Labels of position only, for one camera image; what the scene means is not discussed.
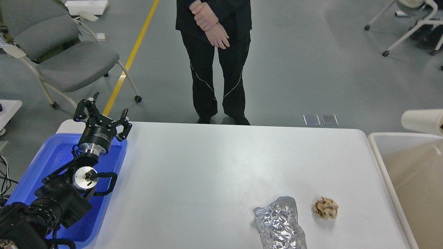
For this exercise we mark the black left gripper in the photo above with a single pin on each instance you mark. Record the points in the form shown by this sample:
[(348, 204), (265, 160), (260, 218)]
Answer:
[(99, 133)]

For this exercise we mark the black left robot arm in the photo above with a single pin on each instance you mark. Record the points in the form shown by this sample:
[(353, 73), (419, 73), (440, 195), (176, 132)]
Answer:
[(64, 197)]

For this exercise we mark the grey office chair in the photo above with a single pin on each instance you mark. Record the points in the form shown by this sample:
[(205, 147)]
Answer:
[(45, 37)]

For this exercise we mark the white side table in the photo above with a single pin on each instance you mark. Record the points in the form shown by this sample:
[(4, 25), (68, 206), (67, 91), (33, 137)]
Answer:
[(8, 109)]

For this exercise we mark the white box on floor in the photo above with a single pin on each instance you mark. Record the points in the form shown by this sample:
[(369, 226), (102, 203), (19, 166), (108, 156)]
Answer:
[(95, 7)]

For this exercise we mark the crumpled aluminium foil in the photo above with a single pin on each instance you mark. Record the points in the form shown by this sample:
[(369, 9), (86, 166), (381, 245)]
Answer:
[(278, 226)]

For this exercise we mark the left metal floor plate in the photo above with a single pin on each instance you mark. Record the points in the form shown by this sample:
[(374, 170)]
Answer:
[(311, 120)]

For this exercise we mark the metal floor plate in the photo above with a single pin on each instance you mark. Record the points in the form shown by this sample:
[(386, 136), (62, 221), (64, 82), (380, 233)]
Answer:
[(311, 120), (329, 120)]

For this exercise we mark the right metal floor plate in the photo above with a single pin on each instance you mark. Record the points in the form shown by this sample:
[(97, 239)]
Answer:
[(329, 120)]

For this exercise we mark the crumpled brown paper ball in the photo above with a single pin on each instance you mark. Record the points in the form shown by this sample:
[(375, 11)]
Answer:
[(325, 208)]

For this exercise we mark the beige plastic bin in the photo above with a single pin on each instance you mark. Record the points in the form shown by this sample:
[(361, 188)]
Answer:
[(411, 166)]

